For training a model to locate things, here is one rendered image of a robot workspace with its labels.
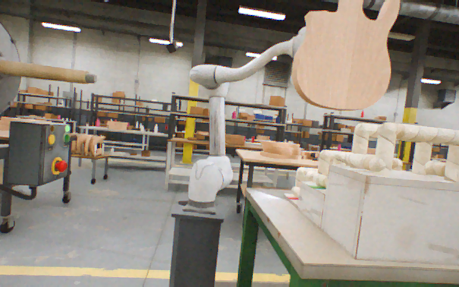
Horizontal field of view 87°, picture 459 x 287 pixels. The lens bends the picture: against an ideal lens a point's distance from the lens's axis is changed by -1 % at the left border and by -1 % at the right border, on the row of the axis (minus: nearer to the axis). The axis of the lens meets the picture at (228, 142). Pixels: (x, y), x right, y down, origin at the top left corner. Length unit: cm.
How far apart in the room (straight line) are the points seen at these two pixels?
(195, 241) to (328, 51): 108
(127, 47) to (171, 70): 217
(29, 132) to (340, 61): 104
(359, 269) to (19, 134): 97
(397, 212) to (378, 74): 56
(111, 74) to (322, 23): 1185
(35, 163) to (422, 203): 103
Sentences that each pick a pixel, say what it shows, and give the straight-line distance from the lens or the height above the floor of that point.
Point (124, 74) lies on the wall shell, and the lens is 1234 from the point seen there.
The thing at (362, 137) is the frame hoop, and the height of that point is 118.
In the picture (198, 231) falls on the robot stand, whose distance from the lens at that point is 136.
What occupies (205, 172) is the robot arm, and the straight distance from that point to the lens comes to 132.
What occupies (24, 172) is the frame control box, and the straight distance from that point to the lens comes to 98.
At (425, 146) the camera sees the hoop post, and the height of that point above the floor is 117.
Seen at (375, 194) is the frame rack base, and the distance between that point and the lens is 56.
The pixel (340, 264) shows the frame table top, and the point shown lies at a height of 93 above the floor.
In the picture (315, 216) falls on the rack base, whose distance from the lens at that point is 72.
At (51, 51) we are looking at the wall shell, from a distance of 1369.
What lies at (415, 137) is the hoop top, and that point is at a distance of 62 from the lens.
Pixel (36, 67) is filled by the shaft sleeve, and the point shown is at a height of 126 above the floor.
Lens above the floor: 116
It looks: 3 degrees down
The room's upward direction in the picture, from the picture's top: 6 degrees clockwise
